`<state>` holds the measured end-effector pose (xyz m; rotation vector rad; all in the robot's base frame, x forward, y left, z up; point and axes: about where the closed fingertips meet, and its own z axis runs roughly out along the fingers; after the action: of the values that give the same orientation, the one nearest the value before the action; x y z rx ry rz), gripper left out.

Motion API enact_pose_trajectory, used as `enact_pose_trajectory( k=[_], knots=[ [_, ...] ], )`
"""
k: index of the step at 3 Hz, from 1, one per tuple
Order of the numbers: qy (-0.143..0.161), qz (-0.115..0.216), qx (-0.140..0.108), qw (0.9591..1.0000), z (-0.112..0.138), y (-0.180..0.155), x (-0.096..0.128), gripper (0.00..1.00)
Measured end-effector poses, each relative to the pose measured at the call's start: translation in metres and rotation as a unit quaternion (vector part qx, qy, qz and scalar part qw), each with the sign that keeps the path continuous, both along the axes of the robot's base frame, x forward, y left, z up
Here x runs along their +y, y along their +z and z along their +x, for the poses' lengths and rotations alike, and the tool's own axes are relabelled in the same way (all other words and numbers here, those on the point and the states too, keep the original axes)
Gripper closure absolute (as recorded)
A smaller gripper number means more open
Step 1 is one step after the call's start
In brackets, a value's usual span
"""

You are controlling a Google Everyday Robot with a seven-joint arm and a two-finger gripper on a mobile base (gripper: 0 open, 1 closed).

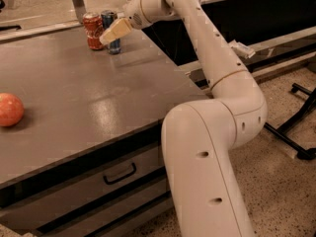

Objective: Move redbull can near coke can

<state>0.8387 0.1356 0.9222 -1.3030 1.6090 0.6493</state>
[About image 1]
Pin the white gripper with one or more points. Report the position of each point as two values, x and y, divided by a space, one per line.
132 12

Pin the blue silver redbull can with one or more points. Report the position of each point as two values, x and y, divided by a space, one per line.
110 41

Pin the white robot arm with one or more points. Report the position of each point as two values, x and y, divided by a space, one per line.
197 136

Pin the red coke can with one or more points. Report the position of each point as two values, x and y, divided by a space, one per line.
94 28

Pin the white packet on ledge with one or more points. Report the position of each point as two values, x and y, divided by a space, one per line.
241 49

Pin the red apple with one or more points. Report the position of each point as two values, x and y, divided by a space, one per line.
11 109

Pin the grey drawer cabinet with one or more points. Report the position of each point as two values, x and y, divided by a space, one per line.
52 179

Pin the grey metal post left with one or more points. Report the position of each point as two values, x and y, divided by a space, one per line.
80 10

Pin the black drawer handle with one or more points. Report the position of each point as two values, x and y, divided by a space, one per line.
129 171

